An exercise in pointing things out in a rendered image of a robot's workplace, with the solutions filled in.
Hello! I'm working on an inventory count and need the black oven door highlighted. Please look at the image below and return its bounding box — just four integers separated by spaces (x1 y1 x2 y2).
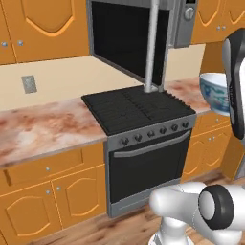
107 128 192 206

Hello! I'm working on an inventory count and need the orange base cupboard door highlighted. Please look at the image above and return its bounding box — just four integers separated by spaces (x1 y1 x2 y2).
50 164 108 230
0 181 64 245
180 131 214 184
202 125 234 175

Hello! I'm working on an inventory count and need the black-windowed microwave door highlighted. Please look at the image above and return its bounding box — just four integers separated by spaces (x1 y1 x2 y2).
86 0 171 94

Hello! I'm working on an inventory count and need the white and blue bowl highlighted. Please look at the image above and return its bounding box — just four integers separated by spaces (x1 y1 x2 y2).
198 72 232 117

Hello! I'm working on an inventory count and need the grey microwave oven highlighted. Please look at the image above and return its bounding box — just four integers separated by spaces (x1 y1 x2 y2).
85 0 199 50

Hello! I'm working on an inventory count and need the black hob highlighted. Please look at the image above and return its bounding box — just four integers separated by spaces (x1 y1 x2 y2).
80 84 197 137

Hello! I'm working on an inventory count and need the grey oven range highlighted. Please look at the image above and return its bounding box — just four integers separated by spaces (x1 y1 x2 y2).
80 84 198 219

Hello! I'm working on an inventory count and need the orange drawer front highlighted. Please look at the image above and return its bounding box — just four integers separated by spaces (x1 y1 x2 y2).
0 147 86 189
191 112 232 138

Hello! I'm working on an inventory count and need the grey oven door handle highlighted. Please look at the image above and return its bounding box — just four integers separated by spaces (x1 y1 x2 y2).
112 129 192 159

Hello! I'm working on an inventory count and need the grey microwave door handle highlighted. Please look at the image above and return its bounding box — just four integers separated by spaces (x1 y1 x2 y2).
144 0 161 94

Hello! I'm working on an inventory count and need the grey wall socket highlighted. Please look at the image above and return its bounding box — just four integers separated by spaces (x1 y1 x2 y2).
21 74 38 95

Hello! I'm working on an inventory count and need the orange wall cupboard door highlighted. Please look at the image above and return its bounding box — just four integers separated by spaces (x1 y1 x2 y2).
190 0 226 45
0 0 91 64
0 0 17 66
220 0 245 35

